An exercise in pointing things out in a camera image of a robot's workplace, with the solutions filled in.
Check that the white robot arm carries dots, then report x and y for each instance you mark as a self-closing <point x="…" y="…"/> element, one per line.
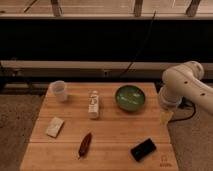
<point x="184" y="81"/>

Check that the white rectangular sponge block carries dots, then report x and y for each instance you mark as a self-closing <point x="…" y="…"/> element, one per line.
<point x="54" y="127"/>

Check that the green ceramic bowl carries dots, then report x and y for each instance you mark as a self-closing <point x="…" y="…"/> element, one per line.
<point x="130" y="98"/>

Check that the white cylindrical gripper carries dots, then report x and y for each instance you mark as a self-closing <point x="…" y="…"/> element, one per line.
<point x="168" y="100"/>

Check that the black rectangular phone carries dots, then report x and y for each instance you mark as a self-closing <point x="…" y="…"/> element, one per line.
<point x="143" y="149"/>

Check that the translucent white plastic cup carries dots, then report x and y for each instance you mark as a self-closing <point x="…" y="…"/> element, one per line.
<point x="59" y="90"/>

